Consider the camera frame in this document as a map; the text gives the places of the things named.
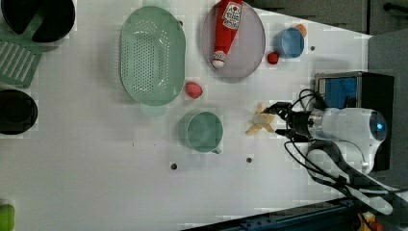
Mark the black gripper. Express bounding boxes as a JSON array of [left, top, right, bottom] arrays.
[[263, 102, 311, 138]]

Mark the peeled plush banana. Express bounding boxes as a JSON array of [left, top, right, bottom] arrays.
[[245, 103, 275, 136]]

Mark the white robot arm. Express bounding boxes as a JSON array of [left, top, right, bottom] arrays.
[[263, 102, 407, 215]]

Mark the green mug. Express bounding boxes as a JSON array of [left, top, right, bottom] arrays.
[[177, 112, 223, 154]]

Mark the black silver toaster oven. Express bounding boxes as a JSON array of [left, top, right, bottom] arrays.
[[315, 71, 394, 171]]

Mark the small red plush strawberry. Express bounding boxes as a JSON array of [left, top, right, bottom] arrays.
[[267, 52, 279, 64]]

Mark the blue bowl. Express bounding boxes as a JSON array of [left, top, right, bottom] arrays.
[[273, 27, 304, 59]]

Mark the grey round plate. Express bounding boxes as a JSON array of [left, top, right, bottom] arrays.
[[201, 2, 266, 79]]

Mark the orange plush fruit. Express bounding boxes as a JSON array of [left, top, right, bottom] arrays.
[[295, 24, 307, 38]]

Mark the pink plush strawberry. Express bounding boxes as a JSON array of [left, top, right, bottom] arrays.
[[185, 82, 203, 99]]

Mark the red plush ketchup bottle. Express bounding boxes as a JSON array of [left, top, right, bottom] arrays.
[[212, 0, 242, 68]]

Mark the yellow orange toy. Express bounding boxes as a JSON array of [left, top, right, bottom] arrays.
[[358, 213, 385, 231]]

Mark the green perforated colander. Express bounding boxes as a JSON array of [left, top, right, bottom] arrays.
[[119, 6, 186, 107]]

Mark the black round bowl top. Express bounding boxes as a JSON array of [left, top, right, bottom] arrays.
[[1, 0, 76, 43]]

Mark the black round bowl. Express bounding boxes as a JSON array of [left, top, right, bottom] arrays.
[[1, 0, 76, 43], [0, 90, 38, 135]]

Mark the black round bowl left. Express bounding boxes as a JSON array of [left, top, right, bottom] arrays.
[[0, 90, 38, 135]]

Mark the green dish rack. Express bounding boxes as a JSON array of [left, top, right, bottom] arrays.
[[0, 13, 43, 89]]

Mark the bright green object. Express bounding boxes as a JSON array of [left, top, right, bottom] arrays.
[[0, 204, 15, 231]]

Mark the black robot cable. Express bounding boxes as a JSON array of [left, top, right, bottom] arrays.
[[283, 89, 350, 193]]

